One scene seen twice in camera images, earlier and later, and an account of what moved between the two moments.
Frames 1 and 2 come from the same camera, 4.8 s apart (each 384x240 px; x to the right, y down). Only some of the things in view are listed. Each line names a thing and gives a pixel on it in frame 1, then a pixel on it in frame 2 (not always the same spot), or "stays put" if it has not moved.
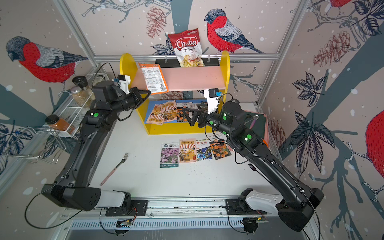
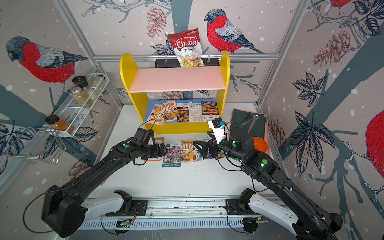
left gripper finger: x=143 y=100 -> x=163 y=151
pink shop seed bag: x=169 y=111 stays put
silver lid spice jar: x=79 y=98 stays put
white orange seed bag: x=154 y=78 -> x=158 y=141
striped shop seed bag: x=187 y=150 stays put
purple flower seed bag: x=169 y=155 stays put
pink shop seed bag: x=156 y=116 stays put
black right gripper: x=203 y=114 -> x=213 y=146
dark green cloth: x=258 y=126 stays put
